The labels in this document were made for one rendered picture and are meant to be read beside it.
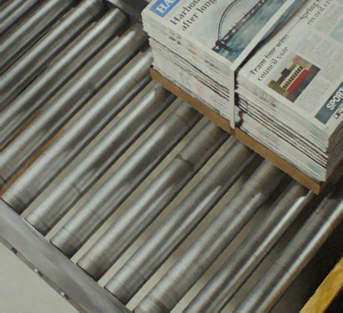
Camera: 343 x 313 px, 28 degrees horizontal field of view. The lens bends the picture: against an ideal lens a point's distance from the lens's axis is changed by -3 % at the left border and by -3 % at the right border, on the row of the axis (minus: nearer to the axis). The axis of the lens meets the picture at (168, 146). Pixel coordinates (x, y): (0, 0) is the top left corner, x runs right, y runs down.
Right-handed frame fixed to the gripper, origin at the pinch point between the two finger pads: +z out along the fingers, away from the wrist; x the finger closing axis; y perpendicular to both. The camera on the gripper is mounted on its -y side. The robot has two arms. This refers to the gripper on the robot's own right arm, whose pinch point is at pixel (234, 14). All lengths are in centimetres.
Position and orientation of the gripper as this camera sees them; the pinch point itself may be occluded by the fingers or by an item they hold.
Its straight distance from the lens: 140.6
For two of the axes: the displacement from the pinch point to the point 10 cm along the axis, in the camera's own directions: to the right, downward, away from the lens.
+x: 6.5, -6.9, 3.1
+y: -0.6, -4.6, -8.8
